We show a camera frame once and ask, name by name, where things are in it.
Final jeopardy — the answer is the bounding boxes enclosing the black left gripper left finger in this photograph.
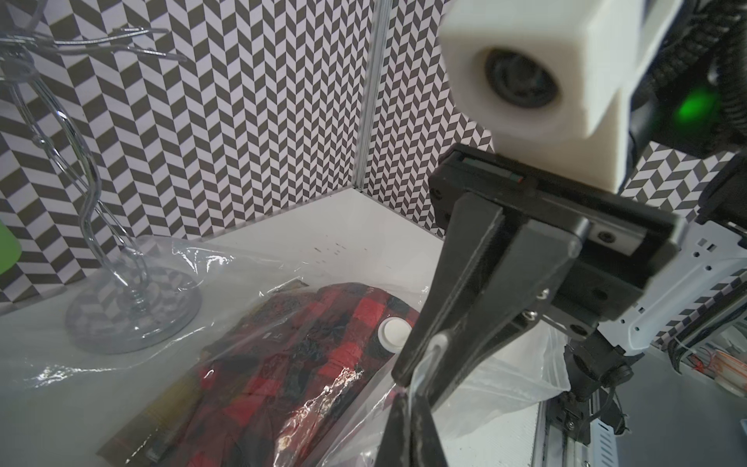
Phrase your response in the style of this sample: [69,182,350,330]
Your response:
[373,393,410,467]

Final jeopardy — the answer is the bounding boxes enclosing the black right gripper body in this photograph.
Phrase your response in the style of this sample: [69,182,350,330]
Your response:
[429,144,686,327]

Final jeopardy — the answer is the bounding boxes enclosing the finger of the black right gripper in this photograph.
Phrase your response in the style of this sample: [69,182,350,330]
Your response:
[392,193,504,387]
[427,220,584,409]

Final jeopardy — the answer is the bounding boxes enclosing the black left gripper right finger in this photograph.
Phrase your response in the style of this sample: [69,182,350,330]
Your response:
[410,395,449,467]

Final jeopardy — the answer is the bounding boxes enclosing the red plaid shirt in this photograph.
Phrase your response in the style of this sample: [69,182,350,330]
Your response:
[162,282,418,466]

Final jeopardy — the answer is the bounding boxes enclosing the yellow plaid shirt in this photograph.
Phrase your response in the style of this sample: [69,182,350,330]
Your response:
[96,375,202,466]

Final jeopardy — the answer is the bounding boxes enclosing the clear plastic vacuum bag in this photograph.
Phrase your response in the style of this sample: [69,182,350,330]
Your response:
[1,239,570,466]

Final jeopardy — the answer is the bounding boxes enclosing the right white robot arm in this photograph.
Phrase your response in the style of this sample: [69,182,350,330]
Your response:
[392,1,746,407]

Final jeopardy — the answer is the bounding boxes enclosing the white bag valve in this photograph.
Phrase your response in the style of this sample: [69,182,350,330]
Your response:
[377,317,412,354]

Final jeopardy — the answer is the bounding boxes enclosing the metal glass holder stand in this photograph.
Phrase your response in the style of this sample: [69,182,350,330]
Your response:
[1,27,202,355]

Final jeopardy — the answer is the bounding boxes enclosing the green plastic wine glass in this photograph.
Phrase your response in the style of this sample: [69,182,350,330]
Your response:
[0,223,21,274]

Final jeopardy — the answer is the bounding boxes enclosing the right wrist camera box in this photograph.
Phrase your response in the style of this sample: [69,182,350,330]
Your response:
[439,0,681,193]

